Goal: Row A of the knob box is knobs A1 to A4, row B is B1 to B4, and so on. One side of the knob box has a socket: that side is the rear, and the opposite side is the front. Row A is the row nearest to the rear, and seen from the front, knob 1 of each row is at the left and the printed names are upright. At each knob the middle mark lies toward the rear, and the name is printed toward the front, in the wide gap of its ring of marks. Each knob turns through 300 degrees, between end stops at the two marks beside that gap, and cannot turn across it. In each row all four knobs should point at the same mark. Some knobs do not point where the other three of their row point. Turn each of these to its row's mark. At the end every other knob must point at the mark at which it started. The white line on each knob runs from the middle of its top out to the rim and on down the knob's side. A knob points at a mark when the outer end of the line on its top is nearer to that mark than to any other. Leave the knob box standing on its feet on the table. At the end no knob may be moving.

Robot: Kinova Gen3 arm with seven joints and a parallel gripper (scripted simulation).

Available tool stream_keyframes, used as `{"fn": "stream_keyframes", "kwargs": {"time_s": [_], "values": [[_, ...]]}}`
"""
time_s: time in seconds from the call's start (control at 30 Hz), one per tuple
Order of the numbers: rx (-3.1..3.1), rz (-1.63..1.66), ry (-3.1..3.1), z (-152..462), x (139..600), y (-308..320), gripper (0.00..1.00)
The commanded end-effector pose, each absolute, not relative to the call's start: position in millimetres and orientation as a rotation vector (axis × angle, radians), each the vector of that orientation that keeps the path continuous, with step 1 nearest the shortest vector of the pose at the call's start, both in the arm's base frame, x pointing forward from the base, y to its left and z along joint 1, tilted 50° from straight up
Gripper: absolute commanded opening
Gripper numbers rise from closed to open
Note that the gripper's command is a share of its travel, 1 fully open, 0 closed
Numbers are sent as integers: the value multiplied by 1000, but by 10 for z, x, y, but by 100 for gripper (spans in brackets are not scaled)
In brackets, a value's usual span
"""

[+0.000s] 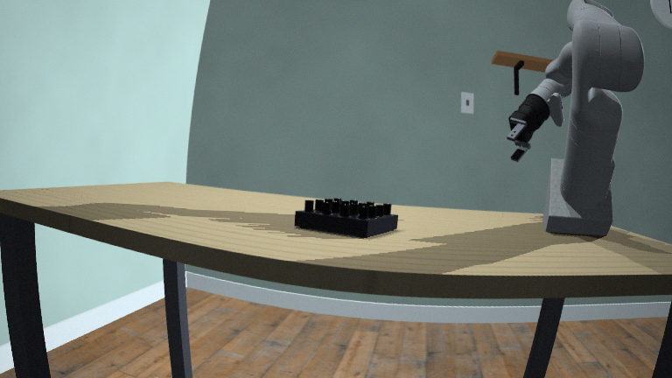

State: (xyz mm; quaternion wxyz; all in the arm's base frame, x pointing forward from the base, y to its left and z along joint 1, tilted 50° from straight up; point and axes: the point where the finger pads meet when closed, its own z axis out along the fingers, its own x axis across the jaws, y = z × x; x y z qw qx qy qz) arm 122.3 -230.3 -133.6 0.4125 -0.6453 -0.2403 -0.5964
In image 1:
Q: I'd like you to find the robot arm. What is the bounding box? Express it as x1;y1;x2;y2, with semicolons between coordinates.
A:
538;0;645;209

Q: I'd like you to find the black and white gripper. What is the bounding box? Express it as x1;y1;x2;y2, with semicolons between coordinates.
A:
507;87;564;162

